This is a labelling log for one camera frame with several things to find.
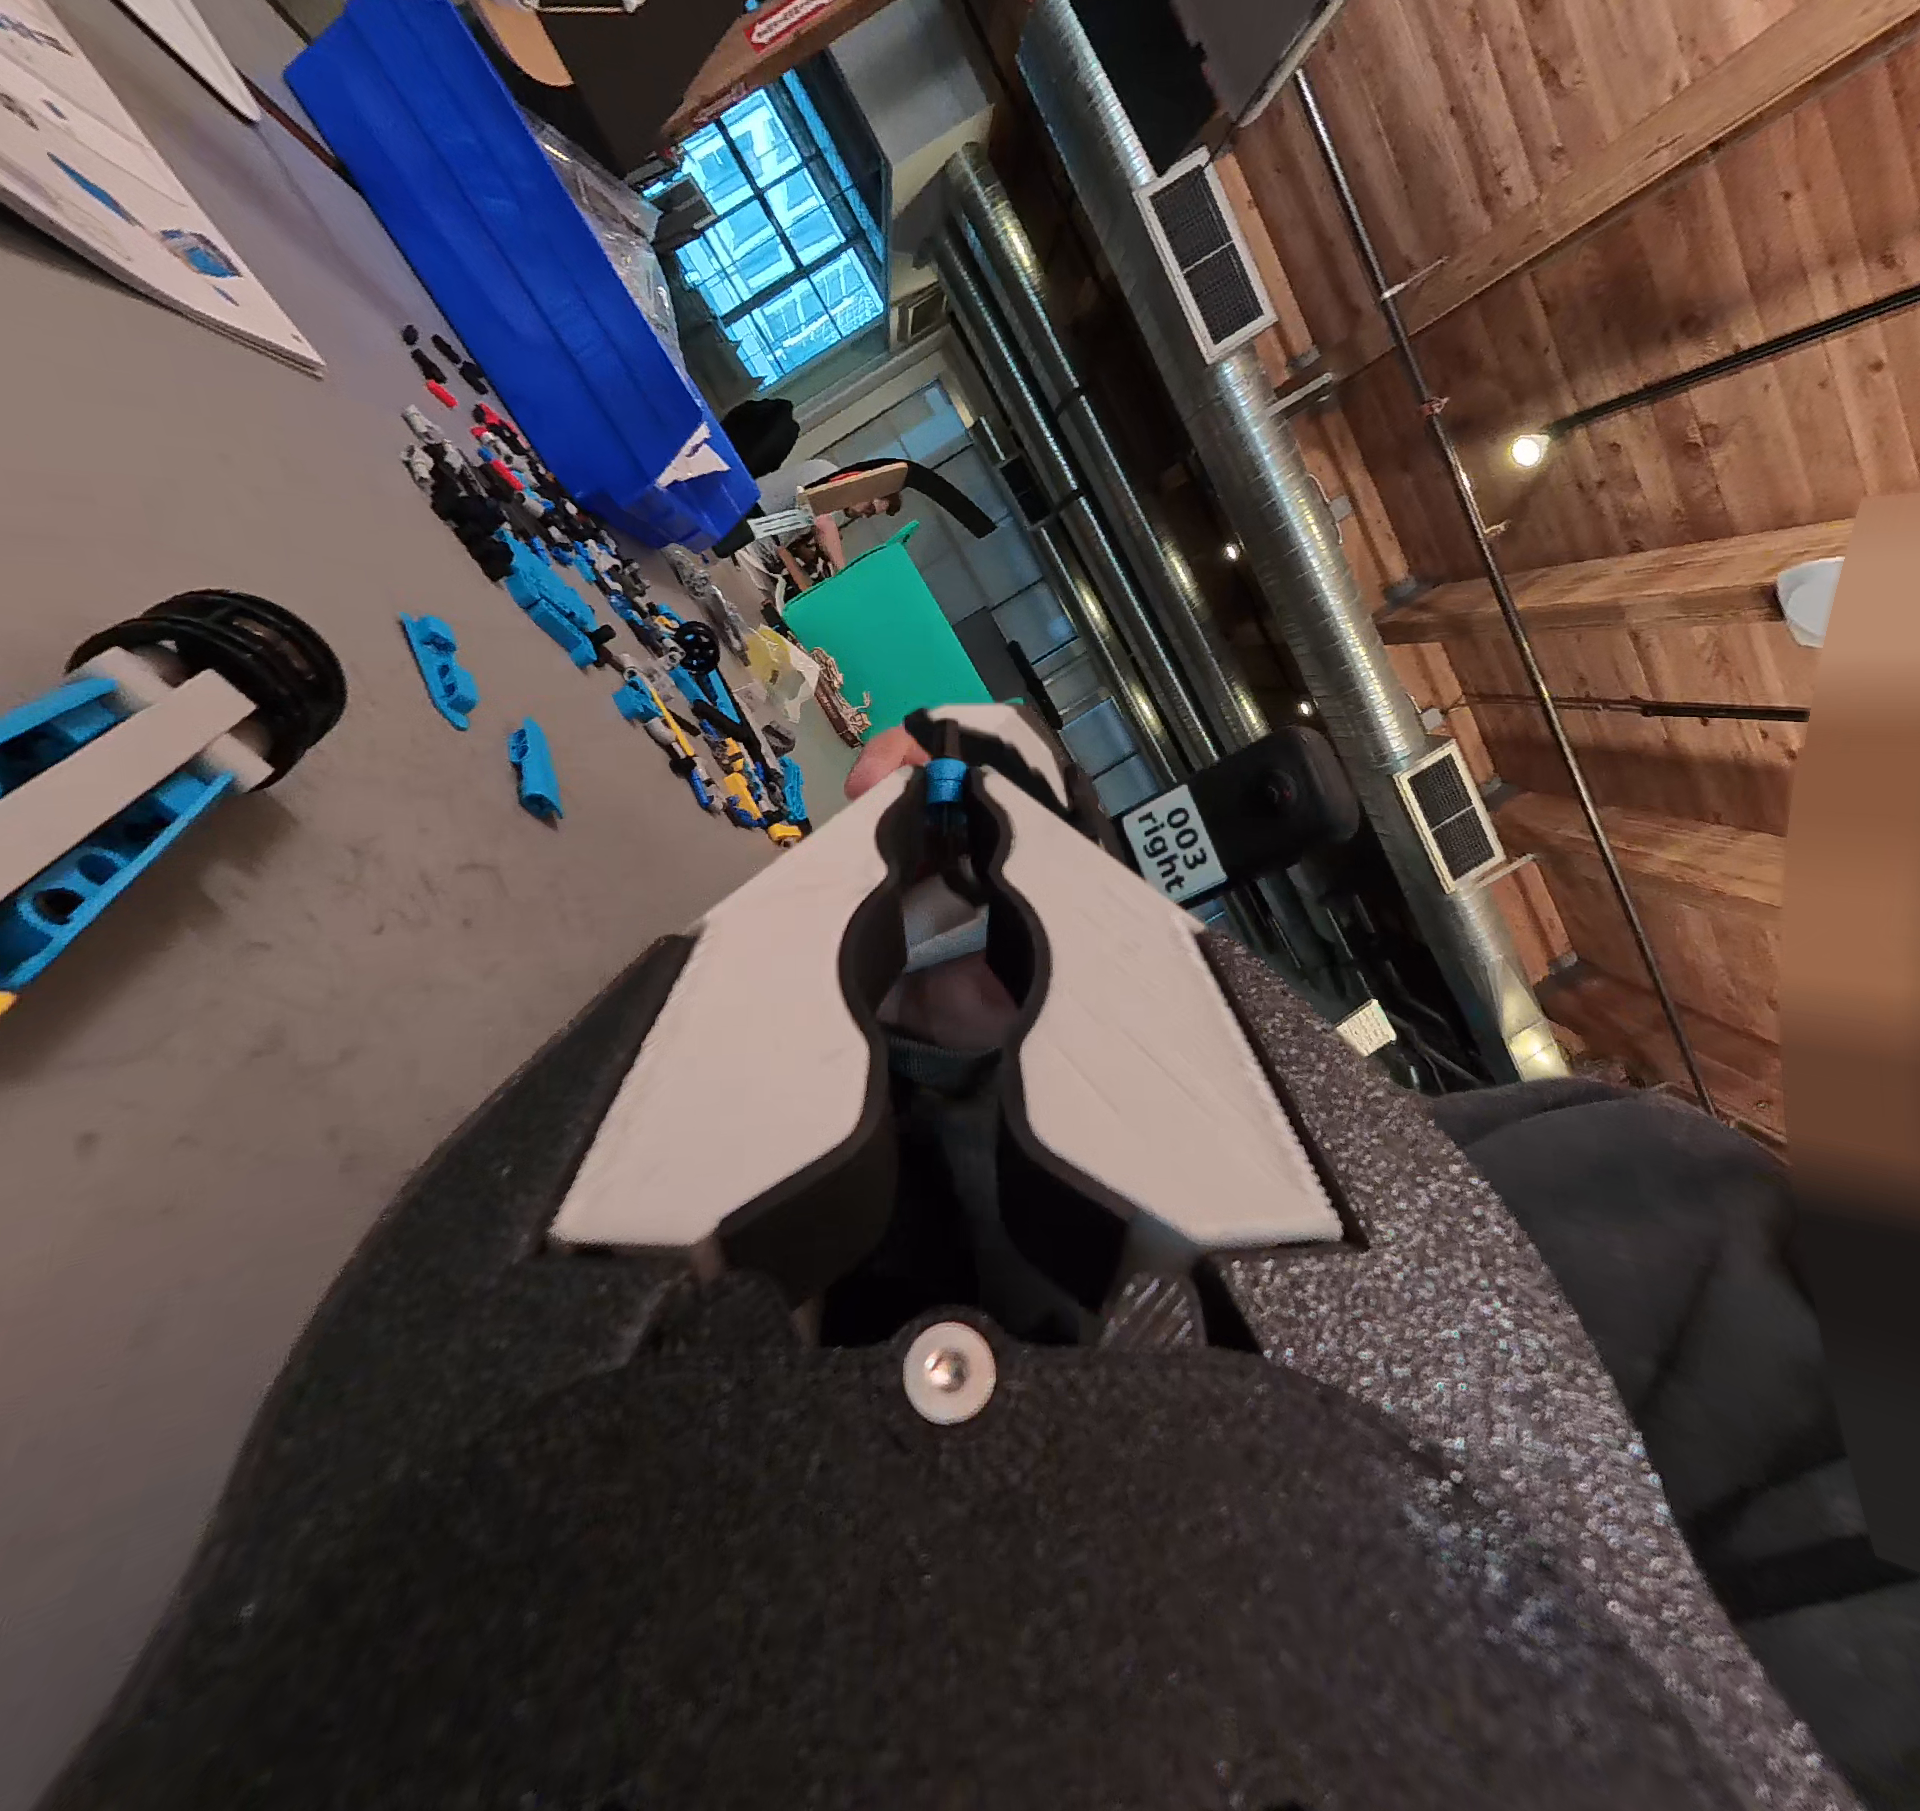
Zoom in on green plastic bin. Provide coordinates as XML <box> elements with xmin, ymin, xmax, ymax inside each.
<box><xmin>781</xmin><ymin>522</ymin><xmax>1001</xmax><ymax>716</ymax></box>

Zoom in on clear plastic bags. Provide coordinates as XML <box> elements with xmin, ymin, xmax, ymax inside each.
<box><xmin>518</xmin><ymin>108</ymin><xmax>723</xmax><ymax>485</ymax></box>

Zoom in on white air vent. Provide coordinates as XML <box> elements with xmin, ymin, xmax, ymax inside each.
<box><xmin>1131</xmin><ymin>152</ymin><xmax>1279</xmax><ymax>362</ymax></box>
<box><xmin>1392</xmin><ymin>741</ymin><xmax>1506</xmax><ymax>894</ymax></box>

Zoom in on person's right hand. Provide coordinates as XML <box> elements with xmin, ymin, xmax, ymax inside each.
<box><xmin>843</xmin><ymin>724</ymin><xmax>1037</xmax><ymax>1061</ymax></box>

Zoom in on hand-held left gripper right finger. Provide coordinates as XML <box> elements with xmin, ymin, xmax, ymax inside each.
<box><xmin>967</xmin><ymin>769</ymin><xmax>1345</xmax><ymax>1259</ymax></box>

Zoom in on person's dark grey jacket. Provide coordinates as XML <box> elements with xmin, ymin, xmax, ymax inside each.
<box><xmin>1426</xmin><ymin>1078</ymin><xmax>1920</xmax><ymax>1811</ymax></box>

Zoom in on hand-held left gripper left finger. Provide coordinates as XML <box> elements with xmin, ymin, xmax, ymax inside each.
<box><xmin>548</xmin><ymin>767</ymin><xmax>923</xmax><ymax>1288</ymax></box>

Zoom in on white folding stand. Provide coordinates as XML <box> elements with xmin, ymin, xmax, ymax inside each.
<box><xmin>0</xmin><ymin>0</ymin><xmax>650</xmax><ymax>126</ymax></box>

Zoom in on tan wooden board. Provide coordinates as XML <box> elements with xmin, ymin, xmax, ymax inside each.
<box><xmin>482</xmin><ymin>0</ymin><xmax>576</xmax><ymax>90</ymax></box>

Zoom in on black wheel blue beam assembly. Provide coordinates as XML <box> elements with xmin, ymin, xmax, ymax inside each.
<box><xmin>0</xmin><ymin>588</ymin><xmax>351</xmax><ymax>1015</ymax></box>

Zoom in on grey desk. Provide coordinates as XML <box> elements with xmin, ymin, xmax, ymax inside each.
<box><xmin>0</xmin><ymin>0</ymin><xmax>902</xmax><ymax>1799</ymax></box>

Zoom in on person's right forearm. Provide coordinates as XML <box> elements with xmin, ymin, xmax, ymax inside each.
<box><xmin>882</xmin><ymin>1031</ymin><xmax>1037</xmax><ymax>1138</ymax></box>

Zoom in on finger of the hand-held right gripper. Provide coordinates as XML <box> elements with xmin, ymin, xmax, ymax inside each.
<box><xmin>904</xmin><ymin>706</ymin><xmax>1078</xmax><ymax>813</ymax></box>

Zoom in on open instruction booklet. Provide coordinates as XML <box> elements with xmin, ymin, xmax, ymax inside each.
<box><xmin>0</xmin><ymin>0</ymin><xmax>327</xmax><ymax>379</ymax></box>

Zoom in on pile of small building pieces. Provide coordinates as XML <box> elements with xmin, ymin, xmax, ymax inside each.
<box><xmin>397</xmin><ymin>323</ymin><xmax>817</xmax><ymax>850</ymax></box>

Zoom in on black office chair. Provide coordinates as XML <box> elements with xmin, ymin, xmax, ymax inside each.
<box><xmin>718</xmin><ymin>397</ymin><xmax>800</xmax><ymax>483</ymax></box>

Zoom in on blue plastic bin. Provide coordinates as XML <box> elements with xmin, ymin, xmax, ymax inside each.
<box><xmin>281</xmin><ymin>0</ymin><xmax>763</xmax><ymax>552</ymax></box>

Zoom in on wooden puzzle model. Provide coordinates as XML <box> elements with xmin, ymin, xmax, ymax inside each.
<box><xmin>810</xmin><ymin>649</ymin><xmax>882</xmax><ymax>751</ymax></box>

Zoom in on silver ventilation duct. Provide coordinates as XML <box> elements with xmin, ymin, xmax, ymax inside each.
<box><xmin>938</xmin><ymin>0</ymin><xmax>1580</xmax><ymax>1081</ymax></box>

